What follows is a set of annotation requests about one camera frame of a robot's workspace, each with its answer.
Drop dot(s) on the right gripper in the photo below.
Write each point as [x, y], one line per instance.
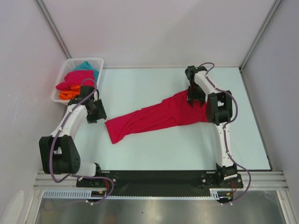
[201, 97]

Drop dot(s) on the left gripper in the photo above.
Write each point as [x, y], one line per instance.
[101, 114]

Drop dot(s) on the crimson red t shirt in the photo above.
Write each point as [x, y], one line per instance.
[172, 111]

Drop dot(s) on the white plastic laundry basket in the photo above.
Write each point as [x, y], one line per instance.
[69, 65]

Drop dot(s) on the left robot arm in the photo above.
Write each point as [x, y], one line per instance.
[59, 155]

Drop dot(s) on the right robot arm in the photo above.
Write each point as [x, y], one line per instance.
[219, 113]

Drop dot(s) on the orange t shirt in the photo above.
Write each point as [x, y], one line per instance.
[70, 94]

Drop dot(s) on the magenta t shirt in basket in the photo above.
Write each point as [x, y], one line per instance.
[77, 77]

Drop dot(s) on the teal t shirt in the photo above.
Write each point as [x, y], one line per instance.
[86, 66]

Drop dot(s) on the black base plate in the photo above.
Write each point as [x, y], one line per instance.
[183, 183]

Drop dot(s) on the white slotted cable duct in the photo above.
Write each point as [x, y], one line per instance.
[95, 195]

